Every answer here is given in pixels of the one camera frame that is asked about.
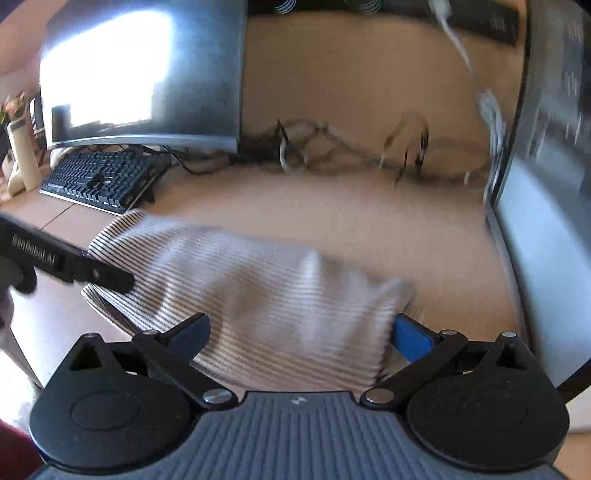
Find black keyboard cable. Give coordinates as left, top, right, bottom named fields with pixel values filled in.
left=157, top=145, right=232, bottom=177

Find dark red fleece clothing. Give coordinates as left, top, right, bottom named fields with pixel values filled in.
left=0, top=418, right=37, bottom=480

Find small white ornament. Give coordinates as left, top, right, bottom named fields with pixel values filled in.
left=6, top=157, right=26, bottom=195

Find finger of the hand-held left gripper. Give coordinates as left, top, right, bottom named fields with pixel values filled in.
left=74, top=251, right=136, bottom=295

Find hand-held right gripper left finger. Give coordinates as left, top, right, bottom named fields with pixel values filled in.
left=55, top=312, right=238, bottom=409

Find curved monitor dark screen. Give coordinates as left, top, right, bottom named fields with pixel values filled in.
left=39, top=0, right=247, bottom=155

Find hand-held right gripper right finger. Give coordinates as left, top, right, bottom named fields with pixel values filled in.
left=360, top=314, right=546, bottom=408

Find striped long-sleeve shirt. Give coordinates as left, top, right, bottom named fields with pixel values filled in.
left=81, top=209, right=416, bottom=393

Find black speaker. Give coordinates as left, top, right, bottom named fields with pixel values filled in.
left=249, top=0, right=389, bottom=16

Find white tumbler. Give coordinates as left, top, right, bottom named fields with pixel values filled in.
left=8, top=121, right=42, bottom=192

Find thin white cable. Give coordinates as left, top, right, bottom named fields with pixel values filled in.
left=277, top=134, right=310, bottom=175

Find black keyboard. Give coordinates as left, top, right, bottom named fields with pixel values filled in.
left=39, top=148, right=171, bottom=214

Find potted plant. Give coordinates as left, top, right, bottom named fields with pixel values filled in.
left=0, top=91, right=31, bottom=125

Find white cable bundle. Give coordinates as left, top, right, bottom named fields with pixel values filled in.
left=429, top=0, right=505, bottom=155

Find black cable tangle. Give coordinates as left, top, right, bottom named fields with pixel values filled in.
left=240, top=117, right=485, bottom=185

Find black box device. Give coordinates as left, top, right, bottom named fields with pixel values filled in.
left=443, top=0, right=520, bottom=47

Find curved monitor lit screen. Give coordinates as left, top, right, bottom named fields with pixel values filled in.
left=482, top=0, right=591, bottom=402

